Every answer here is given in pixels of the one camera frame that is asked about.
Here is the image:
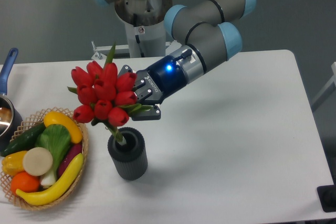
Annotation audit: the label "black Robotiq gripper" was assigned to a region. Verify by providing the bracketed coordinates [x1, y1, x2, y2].
[118, 55, 187, 121]

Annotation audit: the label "red tulip bouquet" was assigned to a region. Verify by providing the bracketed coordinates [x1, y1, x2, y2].
[68, 45, 151, 146]

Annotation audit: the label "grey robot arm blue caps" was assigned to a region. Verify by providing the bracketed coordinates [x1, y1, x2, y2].
[95, 0, 256, 121]

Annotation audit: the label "dark grey ribbed vase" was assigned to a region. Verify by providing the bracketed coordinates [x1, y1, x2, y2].
[108, 127, 148, 180]

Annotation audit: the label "purple sweet potato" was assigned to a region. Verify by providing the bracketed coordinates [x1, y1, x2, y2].
[57, 143, 82, 178]

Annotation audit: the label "yellow squash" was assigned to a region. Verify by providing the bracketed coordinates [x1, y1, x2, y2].
[44, 111, 83, 144]

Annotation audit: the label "green bok choy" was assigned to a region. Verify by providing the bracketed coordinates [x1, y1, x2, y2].
[35, 124, 71, 188]

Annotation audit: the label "woven wicker basket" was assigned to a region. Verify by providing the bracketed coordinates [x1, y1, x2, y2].
[1, 108, 89, 211]

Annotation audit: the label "yellow banana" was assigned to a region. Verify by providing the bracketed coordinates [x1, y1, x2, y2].
[16, 153, 84, 206]

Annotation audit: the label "green cucumber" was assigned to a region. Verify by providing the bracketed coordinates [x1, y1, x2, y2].
[1, 123, 46, 157]

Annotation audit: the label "beige round disc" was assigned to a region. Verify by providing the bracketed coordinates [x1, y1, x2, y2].
[23, 147, 53, 176]

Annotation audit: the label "orange fruit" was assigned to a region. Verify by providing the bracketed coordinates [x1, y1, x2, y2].
[10, 172, 40, 196]

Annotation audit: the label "yellow bell pepper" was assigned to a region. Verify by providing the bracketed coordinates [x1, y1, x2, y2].
[2, 151, 28, 176]

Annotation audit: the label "black device at table edge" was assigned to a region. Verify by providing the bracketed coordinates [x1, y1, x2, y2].
[317, 185, 335, 212]

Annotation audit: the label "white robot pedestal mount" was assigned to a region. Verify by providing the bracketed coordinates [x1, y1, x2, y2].
[91, 11, 176, 61]

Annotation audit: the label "blue handled saucepan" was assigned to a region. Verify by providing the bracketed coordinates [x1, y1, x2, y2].
[1, 48, 23, 151]

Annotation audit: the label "white frame at right edge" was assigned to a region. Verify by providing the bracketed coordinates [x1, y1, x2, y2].
[311, 62, 335, 112]

